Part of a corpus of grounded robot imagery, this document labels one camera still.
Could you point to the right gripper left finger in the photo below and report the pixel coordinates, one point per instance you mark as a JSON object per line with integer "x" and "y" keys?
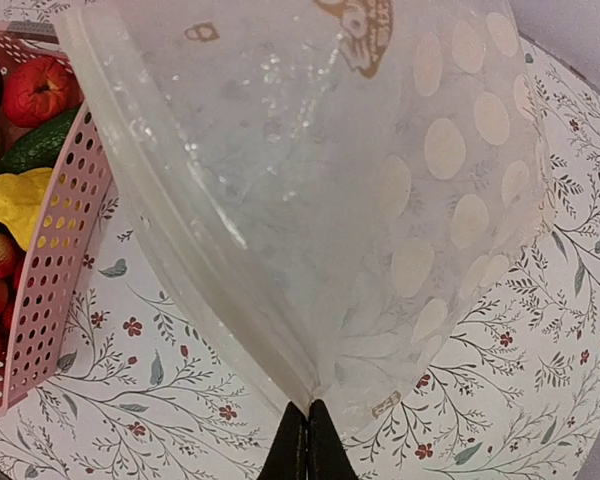
{"x": 287, "y": 457}

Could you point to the floral table mat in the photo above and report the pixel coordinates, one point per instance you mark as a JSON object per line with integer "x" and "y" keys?
{"x": 140, "y": 392}

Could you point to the clear dotted zip bag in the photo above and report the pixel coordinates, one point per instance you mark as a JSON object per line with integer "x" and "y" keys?
{"x": 325, "y": 187}

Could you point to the pink plastic basket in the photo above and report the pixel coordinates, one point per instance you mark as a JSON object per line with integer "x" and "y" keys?
{"x": 64, "y": 224}

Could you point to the yellow toy pear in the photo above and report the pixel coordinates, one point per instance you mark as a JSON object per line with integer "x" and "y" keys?
{"x": 21, "y": 199}

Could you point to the green toy cucumber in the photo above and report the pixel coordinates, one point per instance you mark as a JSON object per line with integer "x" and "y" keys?
{"x": 40, "y": 147}

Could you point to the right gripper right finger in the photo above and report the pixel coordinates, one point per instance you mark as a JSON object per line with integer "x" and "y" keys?
{"x": 327, "y": 459}

